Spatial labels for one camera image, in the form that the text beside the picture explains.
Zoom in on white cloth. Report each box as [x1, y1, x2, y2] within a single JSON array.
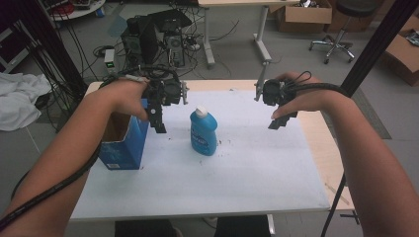
[[0, 71, 53, 132]]

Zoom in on person's left leg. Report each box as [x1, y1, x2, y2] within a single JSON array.
[[114, 219, 180, 237]]

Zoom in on large brown cardboard box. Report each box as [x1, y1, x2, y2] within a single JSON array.
[[380, 15, 419, 88]]

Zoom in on white desk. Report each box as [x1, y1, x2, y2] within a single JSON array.
[[197, 0, 301, 70]]

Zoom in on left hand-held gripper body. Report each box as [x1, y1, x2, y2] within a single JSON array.
[[142, 77, 190, 108]]

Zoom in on black stand with cables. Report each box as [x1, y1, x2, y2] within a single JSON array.
[[13, 0, 89, 100]]

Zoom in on office chair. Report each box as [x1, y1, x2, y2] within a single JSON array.
[[308, 0, 385, 65]]

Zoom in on small white power unit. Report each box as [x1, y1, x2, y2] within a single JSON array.
[[104, 48, 117, 75]]

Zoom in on blue cardboard box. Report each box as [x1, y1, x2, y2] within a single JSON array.
[[98, 98, 151, 171]]

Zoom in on black floor cable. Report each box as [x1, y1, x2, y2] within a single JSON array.
[[10, 169, 32, 201]]

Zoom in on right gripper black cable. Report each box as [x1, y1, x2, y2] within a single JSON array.
[[286, 70, 352, 237]]

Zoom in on round white table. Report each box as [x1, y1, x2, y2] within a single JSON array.
[[48, 0, 107, 22]]

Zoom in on person's right leg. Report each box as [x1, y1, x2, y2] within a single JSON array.
[[212, 214, 272, 237]]

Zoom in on grey computer tower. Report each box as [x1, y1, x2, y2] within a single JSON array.
[[163, 33, 186, 69]]

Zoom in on white foam mat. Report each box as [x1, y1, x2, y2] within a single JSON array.
[[70, 89, 331, 221]]

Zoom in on person's right hand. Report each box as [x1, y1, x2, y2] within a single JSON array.
[[270, 71, 334, 120]]

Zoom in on person's leg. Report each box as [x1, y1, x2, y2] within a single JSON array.
[[212, 214, 272, 237], [114, 219, 180, 237]]

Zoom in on black metal stand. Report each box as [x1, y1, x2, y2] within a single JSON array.
[[340, 0, 419, 99]]

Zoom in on grey floor mat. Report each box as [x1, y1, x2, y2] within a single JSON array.
[[320, 86, 393, 140]]

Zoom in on black computer tower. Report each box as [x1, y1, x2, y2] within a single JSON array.
[[120, 15, 160, 72]]

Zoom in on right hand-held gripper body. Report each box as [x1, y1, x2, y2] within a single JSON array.
[[254, 60, 297, 107]]

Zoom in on person's left hand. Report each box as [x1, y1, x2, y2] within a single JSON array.
[[107, 78, 151, 121]]

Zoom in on blue bottle white cap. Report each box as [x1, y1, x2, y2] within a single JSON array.
[[189, 105, 219, 157]]

